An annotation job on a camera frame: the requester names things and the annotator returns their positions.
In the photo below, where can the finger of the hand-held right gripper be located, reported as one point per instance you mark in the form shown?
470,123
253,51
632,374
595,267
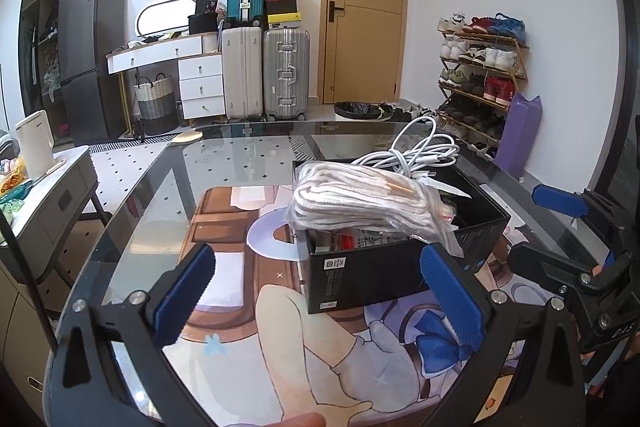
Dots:
545,264
555,198

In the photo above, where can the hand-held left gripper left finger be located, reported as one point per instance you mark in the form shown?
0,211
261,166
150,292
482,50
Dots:
182,297

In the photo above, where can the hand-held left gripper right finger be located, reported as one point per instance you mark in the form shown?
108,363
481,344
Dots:
452,302

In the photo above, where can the black storage box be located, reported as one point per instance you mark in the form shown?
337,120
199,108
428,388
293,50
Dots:
370,277

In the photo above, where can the person's left hand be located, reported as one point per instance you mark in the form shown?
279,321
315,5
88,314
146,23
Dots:
300,421

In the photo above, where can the purple bag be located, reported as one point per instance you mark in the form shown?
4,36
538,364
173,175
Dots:
520,137

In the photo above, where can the wooden shoe rack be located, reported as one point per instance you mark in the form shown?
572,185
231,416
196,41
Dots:
480,97

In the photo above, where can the white dotted floor rug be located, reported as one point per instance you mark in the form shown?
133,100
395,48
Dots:
145,167

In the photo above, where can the grey side table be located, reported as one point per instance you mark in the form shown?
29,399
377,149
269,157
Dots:
55,202

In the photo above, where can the shoe rack with shoes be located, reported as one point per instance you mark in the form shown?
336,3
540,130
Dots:
480,57

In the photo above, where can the beige low cabinet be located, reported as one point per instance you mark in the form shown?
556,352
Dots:
25,332

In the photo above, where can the pile of floor shoes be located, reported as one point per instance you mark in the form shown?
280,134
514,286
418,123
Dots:
407,111

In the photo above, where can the woven laundry basket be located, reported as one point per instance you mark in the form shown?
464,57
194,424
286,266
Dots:
155,107

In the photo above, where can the colourful snack packets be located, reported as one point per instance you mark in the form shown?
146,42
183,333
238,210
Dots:
12,187

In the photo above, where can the white electric kettle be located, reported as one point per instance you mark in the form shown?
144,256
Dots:
32,147

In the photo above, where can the black trash bin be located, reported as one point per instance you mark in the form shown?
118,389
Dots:
357,111

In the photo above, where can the white vanity desk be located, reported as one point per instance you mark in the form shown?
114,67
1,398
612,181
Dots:
195,77

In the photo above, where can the white suitcase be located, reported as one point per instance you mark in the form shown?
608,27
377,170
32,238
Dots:
242,72

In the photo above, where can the silver suitcase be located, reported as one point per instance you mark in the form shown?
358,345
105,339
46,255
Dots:
286,72

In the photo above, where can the tan wooden door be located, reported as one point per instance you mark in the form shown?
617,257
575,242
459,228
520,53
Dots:
365,32

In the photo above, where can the black refrigerator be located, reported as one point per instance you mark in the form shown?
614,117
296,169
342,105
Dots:
90,57

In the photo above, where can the oval vanity mirror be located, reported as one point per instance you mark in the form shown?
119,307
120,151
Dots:
165,17

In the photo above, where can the black cat-ear bag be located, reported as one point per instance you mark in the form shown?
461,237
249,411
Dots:
202,12

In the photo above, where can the yellow and black shoe box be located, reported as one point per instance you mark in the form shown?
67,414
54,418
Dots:
285,22

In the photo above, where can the dark glass wardrobe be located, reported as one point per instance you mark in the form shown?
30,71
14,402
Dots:
45,7

